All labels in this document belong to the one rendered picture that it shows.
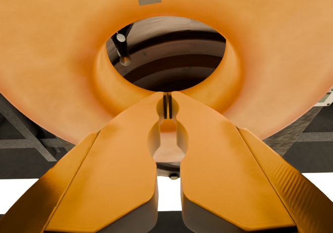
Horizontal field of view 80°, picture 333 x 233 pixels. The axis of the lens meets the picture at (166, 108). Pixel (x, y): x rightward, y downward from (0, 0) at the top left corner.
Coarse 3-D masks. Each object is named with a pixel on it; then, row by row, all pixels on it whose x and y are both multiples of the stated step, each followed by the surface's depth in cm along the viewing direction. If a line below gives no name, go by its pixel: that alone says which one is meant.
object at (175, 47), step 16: (144, 48) 31; (160, 48) 31; (176, 48) 31; (192, 48) 31; (208, 48) 31; (224, 48) 31; (112, 64) 33; (144, 64) 33; (160, 64) 32; (176, 64) 31; (192, 64) 31; (208, 64) 31; (128, 80) 34; (144, 80) 33; (160, 80) 33; (176, 80) 33
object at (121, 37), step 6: (132, 24) 23; (120, 30) 22; (126, 30) 22; (114, 36) 25; (120, 36) 22; (126, 36) 22; (114, 42) 25; (120, 42) 25; (126, 42) 25; (120, 48) 24; (126, 48) 24; (120, 54) 24; (126, 54) 23; (120, 60) 23; (126, 60) 23
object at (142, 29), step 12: (144, 24) 30; (156, 24) 30; (168, 24) 30; (180, 24) 30; (192, 24) 30; (204, 24) 30; (132, 36) 31; (144, 36) 31; (156, 36) 31; (108, 48) 32
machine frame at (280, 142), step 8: (312, 112) 68; (296, 120) 72; (304, 120) 72; (288, 128) 75; (296, 128) 75; (304, 128) 75; (56, 136) 78; (272, 136) 79; (280, 136) 79; (288, 136) 79; (296, 136) 79; (64, 144) 82; (72, 144) 82; (272, 144) 83; (280, 144) 83; (288, 144) 83; (280, 152) 88
